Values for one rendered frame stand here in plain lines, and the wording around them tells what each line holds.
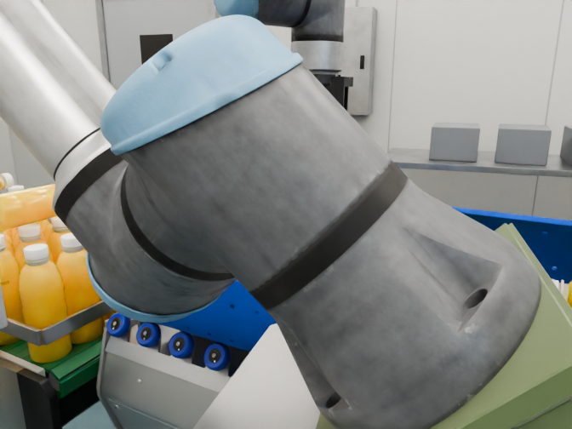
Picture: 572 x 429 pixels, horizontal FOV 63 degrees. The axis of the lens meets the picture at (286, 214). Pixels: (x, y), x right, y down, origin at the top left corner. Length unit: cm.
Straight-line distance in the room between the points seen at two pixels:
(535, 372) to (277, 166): 14
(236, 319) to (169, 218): 45
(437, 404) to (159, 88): 20
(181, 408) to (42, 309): 30
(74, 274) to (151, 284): 64
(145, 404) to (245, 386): 52
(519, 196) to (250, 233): 395
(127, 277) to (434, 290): 22
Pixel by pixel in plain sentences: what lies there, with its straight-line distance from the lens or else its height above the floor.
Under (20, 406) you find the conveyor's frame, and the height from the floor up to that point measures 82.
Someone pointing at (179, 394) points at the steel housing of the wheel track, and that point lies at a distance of 88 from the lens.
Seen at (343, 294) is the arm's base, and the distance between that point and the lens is 23.
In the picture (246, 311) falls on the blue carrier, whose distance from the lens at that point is 68.
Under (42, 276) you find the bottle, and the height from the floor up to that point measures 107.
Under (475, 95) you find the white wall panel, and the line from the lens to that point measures 403.
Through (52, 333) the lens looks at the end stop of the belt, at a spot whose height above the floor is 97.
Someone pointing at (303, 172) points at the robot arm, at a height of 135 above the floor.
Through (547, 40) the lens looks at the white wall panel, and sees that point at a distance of 408.
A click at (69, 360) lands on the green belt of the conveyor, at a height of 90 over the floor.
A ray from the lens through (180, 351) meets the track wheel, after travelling 85.
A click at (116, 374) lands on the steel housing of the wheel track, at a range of 97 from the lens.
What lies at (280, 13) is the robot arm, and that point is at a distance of 64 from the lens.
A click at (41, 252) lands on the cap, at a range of 93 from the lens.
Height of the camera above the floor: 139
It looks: 16 degrees down
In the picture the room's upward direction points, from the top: straight up
